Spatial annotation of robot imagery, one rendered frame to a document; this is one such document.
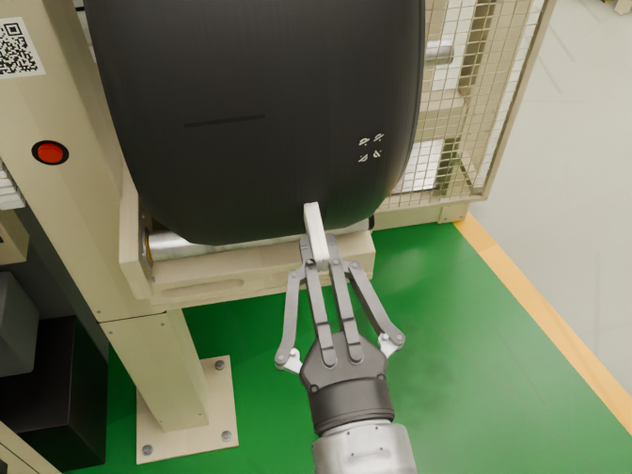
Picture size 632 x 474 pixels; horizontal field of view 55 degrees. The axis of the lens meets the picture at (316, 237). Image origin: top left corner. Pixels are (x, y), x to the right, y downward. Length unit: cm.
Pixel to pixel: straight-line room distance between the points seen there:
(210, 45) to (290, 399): 134
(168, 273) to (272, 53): 49
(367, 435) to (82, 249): 64
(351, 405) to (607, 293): 165
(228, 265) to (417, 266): 114
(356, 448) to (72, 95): 53
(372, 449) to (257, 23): 37
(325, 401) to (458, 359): 132
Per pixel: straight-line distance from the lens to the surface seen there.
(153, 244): 91
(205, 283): 97
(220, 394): 177
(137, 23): 54
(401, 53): 57
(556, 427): 185
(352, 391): 54
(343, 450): 53
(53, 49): 77
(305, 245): 63
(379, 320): 59
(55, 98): 81
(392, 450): 53
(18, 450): 118
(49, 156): 87
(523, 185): 231
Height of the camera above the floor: 163
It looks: 53 degrees down
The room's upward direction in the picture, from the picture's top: straight up
